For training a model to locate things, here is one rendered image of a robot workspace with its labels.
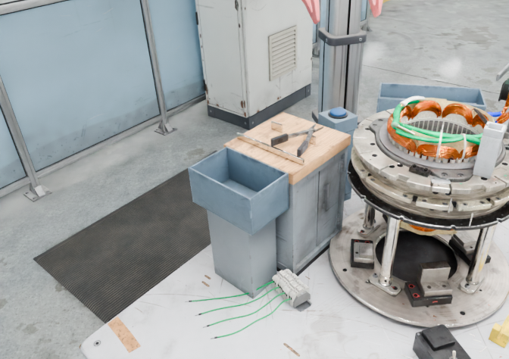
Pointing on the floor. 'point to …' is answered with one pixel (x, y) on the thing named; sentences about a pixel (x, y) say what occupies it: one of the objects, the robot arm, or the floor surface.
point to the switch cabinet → (252, 47)
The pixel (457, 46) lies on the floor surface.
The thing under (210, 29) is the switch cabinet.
